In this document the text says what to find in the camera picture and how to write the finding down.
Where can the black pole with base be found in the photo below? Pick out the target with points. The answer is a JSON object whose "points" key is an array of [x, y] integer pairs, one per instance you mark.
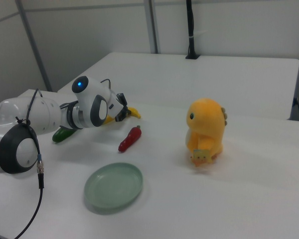
{"points": [[190, 30]]}

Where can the red toy chili pepper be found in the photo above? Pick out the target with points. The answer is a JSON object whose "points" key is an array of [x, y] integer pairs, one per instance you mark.
{"points": [[129, 139]]}

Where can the green toy cucumber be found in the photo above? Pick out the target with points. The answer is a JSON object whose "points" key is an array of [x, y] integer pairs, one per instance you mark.
{"points": [[61, 135]]}

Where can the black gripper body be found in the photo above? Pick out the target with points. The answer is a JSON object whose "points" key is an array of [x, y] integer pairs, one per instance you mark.
{"points": [[122, 99]]}

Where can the grey partition post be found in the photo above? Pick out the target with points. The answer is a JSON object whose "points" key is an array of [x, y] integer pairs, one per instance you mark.
{"points": [[154, 25], [33, 44]]}

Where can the yellow toy banana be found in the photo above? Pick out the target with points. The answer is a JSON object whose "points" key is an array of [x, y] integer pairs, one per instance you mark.
{"points": [[135, 112]]}

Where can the paper hang tag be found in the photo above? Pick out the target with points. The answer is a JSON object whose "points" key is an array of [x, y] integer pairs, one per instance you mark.
{"points": [[201, 156]]}

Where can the pale green plastic plate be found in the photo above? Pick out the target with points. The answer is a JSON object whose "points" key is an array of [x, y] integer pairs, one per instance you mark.
{"points": [[113, 185]]}

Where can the orange plush dinosaur toy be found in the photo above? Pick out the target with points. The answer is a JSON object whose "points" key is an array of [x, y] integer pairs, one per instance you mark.
{"points": [[204, 124]]}

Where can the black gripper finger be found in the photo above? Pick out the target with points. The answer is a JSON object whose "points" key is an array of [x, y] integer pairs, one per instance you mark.
{"points": [[120, 117]]}

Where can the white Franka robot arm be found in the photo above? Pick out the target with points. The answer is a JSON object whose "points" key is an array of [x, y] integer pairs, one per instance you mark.
{"points": [[89, 94]]}

